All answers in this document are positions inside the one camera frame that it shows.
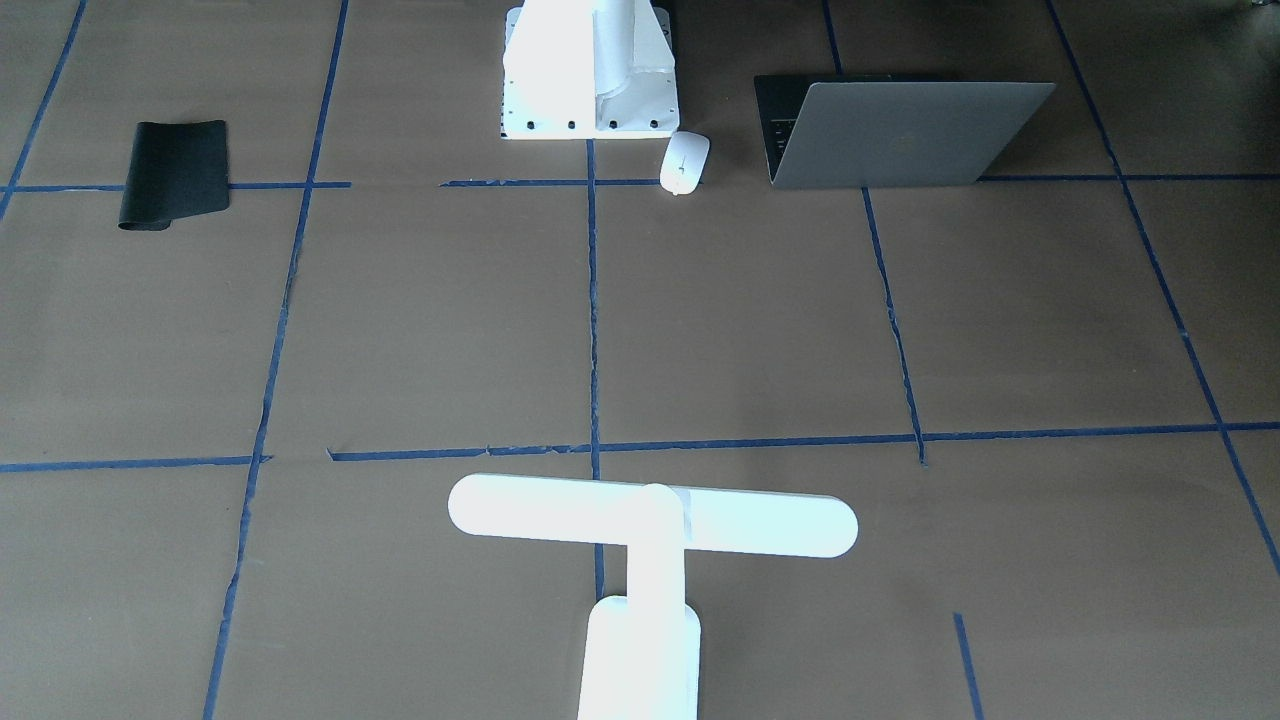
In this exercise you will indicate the white computer mouse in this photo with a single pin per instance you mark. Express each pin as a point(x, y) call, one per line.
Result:
point(684, 162)

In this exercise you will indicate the grey laptop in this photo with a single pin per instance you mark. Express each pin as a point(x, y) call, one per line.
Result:
point(834, 132)

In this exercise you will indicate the black mouse pad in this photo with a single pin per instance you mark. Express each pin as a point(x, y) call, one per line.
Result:
point(177, 171)

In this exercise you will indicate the white desk lamp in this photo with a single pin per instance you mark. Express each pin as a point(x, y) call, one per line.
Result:
point(642, 652)

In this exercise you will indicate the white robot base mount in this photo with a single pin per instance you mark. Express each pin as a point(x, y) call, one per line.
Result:
point(574, 70)

